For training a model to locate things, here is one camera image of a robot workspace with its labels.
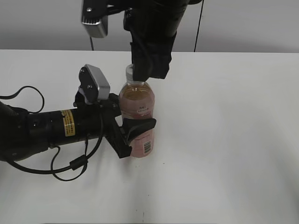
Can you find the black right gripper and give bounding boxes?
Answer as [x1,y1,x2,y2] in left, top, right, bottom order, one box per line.
[129,28,175,82]

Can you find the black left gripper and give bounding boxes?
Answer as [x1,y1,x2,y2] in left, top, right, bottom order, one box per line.
[73,92,157,158]

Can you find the pink-label oolong tea bottle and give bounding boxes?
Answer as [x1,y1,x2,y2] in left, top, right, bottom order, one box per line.
[118,79,156,159]

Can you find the white plastic bottle cap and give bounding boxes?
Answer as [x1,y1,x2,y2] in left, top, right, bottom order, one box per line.
[125,64,134,83]

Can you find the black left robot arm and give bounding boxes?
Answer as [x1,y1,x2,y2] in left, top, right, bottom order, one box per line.
[0,93,156,161]

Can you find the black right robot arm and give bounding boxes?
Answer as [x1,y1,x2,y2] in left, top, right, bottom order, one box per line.
[123,0,189,82]

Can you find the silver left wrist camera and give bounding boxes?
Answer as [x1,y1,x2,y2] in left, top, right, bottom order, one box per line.
[78,64,110,105]

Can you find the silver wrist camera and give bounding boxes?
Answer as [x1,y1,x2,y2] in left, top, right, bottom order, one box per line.
[81,0,108,38]
[78,64,110,105]

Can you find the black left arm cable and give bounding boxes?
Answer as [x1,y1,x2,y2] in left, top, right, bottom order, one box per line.
[0,86,105,182]

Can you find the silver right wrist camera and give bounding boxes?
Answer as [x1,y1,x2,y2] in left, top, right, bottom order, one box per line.
[81,0,108,38]

